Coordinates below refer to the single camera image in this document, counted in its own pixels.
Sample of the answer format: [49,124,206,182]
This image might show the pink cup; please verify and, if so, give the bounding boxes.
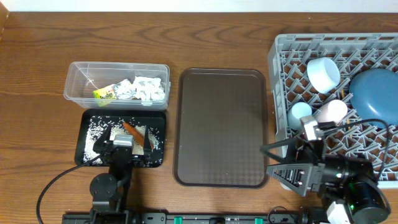
[315,100,348,124]

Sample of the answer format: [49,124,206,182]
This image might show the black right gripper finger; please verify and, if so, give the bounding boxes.
[266,163,313,197]
[260,138,297,164]

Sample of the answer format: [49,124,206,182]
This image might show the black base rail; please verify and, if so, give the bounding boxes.
[62,212,327,224]

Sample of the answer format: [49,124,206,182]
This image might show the light blue cup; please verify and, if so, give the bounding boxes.
[287,102,312,130]

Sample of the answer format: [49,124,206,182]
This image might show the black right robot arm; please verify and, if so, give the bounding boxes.
[249,122,391,223]

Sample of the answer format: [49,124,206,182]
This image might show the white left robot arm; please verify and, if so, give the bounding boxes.
[88,128,144,224]

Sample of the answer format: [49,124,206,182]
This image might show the orange carrot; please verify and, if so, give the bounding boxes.
[123,122,144,147]

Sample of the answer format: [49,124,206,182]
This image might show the black plastic tray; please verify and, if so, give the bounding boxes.
[75,109,166,168]

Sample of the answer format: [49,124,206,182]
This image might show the clear plastic bin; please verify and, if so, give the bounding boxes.
[63,62,170,111]

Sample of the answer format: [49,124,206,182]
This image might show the dark blue plate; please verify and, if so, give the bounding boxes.
[349,68,397,126]

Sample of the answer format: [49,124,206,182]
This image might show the white paper napkin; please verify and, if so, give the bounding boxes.
[132,77,165,101]

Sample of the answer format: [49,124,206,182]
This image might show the yellow green snack wrapper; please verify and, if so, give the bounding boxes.
[93,79,136,106]

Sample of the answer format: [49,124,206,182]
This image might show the grey dishwasher rack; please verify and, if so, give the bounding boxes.
[268,33,397,189]

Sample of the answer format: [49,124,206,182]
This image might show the brown serving tray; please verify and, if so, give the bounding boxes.
[173,68,269,189]

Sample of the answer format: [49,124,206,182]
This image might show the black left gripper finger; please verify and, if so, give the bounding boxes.
[142,127,152,154]
[93,127,111,153]

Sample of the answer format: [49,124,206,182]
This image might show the light blue rice bowl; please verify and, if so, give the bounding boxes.
[307,57,340,94]

